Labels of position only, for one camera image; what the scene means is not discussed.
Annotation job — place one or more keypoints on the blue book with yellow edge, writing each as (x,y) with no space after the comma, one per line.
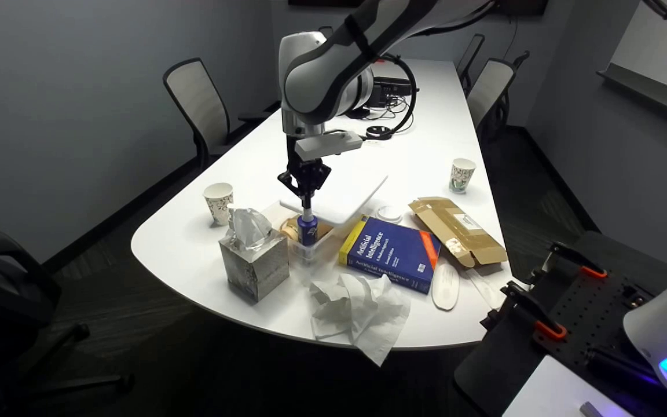
(389,253)

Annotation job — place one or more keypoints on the black perforated board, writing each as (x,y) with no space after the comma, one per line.
(588,326)

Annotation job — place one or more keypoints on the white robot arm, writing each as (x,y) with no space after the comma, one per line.
(348,54)

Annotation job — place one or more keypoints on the round black table grommet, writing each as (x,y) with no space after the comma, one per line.
(378,131)

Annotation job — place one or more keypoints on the white flat panel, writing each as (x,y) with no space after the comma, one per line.
(557,390)

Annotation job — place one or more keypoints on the black orange clamp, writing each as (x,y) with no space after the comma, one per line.
(576,261)
(533,311)

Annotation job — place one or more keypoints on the grey tissue box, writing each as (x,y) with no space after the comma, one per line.
(256,258)

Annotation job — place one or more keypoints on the black office chair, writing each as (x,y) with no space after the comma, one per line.
(11,309)

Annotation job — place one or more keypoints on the flattened brown cardboard box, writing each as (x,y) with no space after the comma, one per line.
(456,232)

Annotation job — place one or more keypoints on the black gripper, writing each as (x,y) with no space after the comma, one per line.
(304,175)

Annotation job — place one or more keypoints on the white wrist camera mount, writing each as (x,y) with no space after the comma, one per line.
(333,144)

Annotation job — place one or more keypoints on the crumpled white tissue paper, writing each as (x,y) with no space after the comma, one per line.
(358,311)

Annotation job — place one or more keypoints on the office chair grey mesh back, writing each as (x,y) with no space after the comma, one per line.
(198,106)
(491,91)

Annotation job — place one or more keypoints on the patterned paper cup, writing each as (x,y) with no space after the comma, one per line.
(219,204)
(462,175)

